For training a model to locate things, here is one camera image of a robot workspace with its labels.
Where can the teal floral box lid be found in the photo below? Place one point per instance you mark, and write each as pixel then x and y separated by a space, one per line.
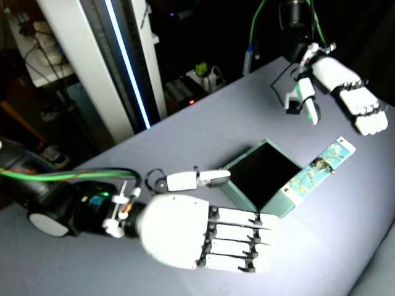
pixel 308 177

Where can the white power strip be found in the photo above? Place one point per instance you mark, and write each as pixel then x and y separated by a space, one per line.
pixel 192 75

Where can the white shelf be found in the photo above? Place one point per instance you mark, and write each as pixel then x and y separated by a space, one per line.
pixel 40 77

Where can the teal floral box base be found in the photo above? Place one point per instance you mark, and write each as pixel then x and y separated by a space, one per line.
pixel 237 191

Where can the white lumpy object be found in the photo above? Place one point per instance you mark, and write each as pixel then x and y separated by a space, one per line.
pixel 49 46

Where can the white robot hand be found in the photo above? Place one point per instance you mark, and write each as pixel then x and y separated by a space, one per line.
pixel 333 74
pixel 172 228

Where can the white column blue light strip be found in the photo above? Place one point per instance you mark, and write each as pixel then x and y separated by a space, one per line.
pixel 77 61

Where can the white dark sneaker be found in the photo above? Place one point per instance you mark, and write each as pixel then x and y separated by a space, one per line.
pixel 54 152

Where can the grey table cloth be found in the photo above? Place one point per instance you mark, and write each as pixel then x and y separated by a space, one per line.
pixel 216 123

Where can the black wrist camera white bracket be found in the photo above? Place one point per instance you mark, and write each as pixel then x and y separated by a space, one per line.
pixel 292 108

